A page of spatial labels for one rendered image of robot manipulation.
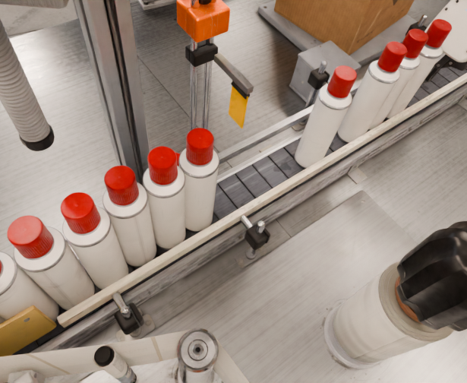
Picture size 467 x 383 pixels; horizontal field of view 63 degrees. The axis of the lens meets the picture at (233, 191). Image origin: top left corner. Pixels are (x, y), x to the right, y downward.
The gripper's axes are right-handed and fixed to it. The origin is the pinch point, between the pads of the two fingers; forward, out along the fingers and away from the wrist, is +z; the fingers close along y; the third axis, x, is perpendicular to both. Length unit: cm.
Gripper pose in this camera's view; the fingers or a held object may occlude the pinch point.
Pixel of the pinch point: (426, 72)
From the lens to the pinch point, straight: 90.9
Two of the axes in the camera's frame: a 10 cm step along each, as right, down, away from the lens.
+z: -3.7, 6.5, 6.6
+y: 5.9, 7.1, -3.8
